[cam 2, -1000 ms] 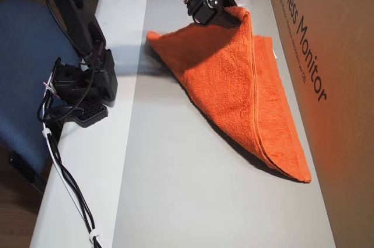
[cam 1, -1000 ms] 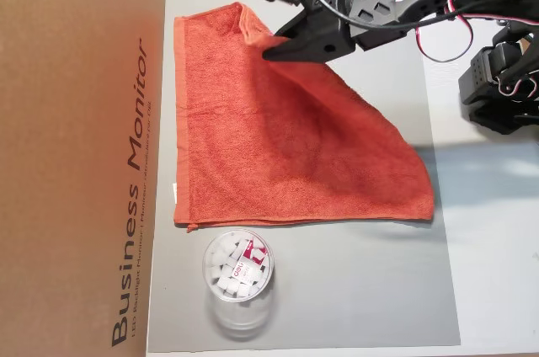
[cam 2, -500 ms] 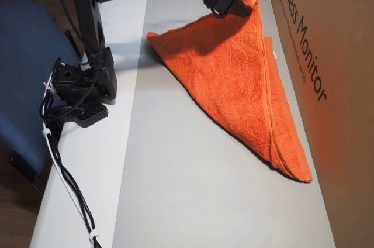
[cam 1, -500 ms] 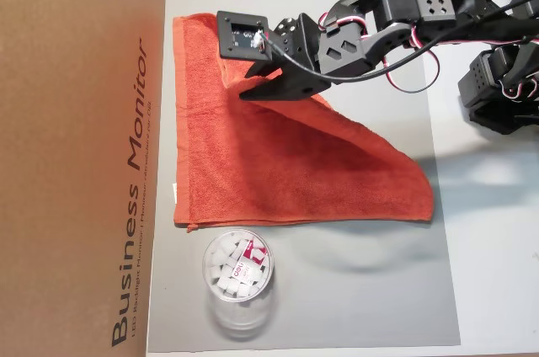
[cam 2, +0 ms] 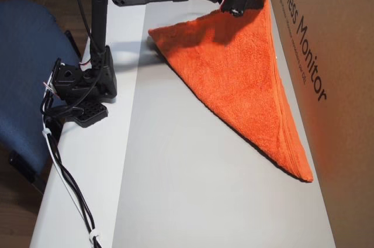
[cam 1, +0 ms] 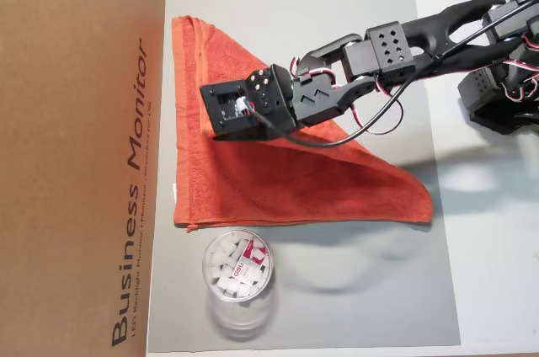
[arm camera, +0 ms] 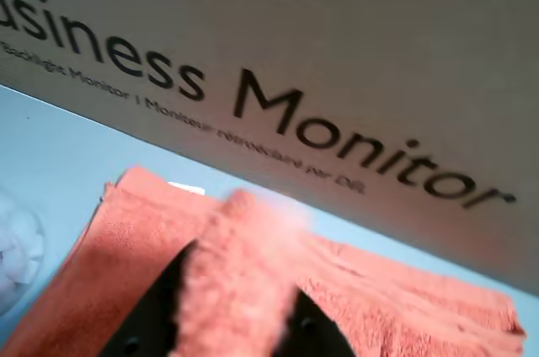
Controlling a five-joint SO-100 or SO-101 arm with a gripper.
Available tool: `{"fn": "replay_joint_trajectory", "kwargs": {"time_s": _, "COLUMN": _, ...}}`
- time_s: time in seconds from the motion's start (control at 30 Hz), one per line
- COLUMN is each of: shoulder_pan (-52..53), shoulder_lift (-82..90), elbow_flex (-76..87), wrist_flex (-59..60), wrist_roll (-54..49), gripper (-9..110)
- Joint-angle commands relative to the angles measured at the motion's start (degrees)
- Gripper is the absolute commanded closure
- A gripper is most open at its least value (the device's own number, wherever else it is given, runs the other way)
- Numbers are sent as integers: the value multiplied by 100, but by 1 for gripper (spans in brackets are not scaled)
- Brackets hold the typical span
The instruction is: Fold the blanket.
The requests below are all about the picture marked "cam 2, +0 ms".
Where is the orange terry towel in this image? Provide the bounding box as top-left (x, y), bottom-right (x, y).
top-left (148, 0), bottom-right (314, 184)

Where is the brown cardboard monitor box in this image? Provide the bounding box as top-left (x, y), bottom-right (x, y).
top-left (268, 0), bottom-right (374, 248)

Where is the black table clamp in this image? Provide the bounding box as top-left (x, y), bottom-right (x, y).
top-left (74, 101), bottom-right (110, 129)

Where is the blue office chair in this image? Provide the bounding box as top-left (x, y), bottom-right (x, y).
top-left (0, 0), bottom-right (83, 195)

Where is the white cable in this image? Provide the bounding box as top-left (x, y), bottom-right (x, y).
top-left (42, 92), bottom-right (92, 233)

